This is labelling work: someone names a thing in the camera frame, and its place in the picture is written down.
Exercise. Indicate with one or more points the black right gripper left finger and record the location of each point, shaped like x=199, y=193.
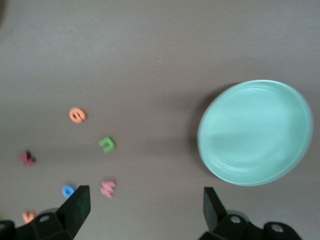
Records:
x=72, y=212

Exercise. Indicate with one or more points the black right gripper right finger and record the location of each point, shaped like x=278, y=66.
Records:
x=217, y=217

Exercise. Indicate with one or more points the pink foam letter w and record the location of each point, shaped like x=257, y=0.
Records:
x=107, y=188

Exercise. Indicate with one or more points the green foam letter u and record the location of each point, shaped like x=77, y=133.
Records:
x=103, y=143

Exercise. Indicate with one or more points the orange foam letter e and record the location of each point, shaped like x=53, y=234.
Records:
x=72, y=115

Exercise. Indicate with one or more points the blue foam letter o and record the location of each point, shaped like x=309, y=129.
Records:
x=64, y=191

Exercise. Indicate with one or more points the orange foam letter v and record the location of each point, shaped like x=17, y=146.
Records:
x=26, y=217

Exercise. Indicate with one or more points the dark red foam letter z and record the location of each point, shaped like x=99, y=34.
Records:
x=26, y=160

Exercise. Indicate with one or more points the green plate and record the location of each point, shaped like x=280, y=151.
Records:
x=255, y=132

